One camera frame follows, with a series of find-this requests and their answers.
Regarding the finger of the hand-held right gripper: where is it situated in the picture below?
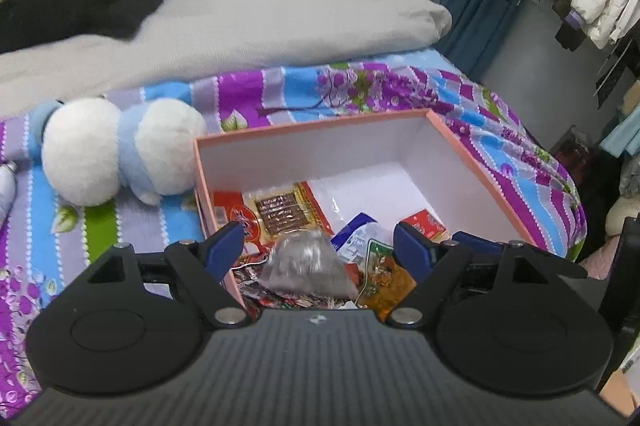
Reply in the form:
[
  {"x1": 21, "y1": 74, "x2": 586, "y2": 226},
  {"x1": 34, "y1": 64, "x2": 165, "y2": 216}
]
[{"x1": 451, "y1": 230, "x2": 508, "y2": 257}]

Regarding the light blue garment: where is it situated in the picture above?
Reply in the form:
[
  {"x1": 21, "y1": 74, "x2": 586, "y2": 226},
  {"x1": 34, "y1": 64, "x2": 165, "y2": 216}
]
[{"x1": 597, "y1": 108, "x2": 640, "y2": 157}]

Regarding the small red snack packet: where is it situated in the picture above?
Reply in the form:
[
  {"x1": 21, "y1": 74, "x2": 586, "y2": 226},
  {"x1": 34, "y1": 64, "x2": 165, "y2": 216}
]
[{"x1": 400, "y1": 208, "x2": 451, "y2": 243}]

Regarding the brown strips snack packet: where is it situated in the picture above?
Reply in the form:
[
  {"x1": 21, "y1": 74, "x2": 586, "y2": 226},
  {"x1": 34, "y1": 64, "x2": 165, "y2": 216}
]
[{"x1": 242, "y1": 182, "x2": 335, "y2": 241}]

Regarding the blue white snack packet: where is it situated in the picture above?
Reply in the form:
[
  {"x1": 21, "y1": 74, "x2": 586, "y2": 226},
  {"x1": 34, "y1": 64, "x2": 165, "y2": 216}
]
[{"x1": 330, "y1": 213, "x2": 396, "y2": 264}]

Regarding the white blue plush toy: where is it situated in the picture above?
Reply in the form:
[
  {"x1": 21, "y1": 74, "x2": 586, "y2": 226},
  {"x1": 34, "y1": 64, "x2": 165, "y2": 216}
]
[{"x1": 30, "y1": 98, "x2": 208, "y2": 207}]

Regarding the floral bedsheet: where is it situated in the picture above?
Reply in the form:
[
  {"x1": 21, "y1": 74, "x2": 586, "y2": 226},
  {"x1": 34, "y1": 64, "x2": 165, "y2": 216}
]
[{"x1": 0, "y1": 48, "x2": 588, "y2": 412}]

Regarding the grey blanket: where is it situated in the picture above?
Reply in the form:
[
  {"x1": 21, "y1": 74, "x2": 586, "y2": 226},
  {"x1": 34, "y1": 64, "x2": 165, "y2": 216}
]
[{"x1": 0, "y1": 0, "x2": 453, "y2": 117}]

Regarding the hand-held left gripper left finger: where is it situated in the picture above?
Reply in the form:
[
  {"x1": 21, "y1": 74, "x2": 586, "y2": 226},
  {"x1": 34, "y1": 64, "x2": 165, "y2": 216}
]
[{"x1": 85, "y1": 221, "x2": 248, "y2": 326}]

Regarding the green orange snack packet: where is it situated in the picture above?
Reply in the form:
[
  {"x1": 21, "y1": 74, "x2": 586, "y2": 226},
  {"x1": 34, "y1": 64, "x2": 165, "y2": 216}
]
[{"x1": 357, "y1": 240, "x2": 418, "y2": 322}]

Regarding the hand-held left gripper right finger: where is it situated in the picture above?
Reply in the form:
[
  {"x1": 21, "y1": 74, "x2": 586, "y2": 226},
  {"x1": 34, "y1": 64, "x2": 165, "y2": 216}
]
[{"x1": 391, "y1": 221, "x2": 556, "y2": 326}]

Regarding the grey snack packet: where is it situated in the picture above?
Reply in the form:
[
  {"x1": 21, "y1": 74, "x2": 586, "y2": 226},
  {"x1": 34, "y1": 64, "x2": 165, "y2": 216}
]
[{"x1": 260, "y1": 231, "x2": 358, "y2": 301}]

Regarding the red snack packet round print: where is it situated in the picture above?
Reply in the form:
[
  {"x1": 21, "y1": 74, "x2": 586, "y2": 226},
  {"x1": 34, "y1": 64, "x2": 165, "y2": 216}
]
[{"x1": 212, "y1": 190, "x2": 263, "y2": 257}]

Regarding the white spray can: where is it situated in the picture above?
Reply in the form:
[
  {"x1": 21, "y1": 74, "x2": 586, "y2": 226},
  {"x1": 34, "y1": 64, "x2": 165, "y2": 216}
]
[{"x1": 0, "y1": 161, "x2": 18, "y2": 227}]

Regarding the blue curtain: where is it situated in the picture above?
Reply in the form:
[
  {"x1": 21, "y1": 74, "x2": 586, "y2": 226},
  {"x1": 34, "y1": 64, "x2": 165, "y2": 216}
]
[{"x1": 435, "y1": 0, "x2": 523, "y2": 79}]

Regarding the cream cloth bundle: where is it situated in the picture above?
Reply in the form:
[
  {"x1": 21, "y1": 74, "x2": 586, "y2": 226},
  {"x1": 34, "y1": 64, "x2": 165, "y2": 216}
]
[{"x1": 605, "y1": 195, "x2": 640, "y2": 237}]

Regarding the pink cardboard box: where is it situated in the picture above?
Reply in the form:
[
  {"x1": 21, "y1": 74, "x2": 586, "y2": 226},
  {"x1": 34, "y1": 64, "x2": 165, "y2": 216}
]
[{"x1": 192, "y1": 108, "x2": 541, "y2": 311}]

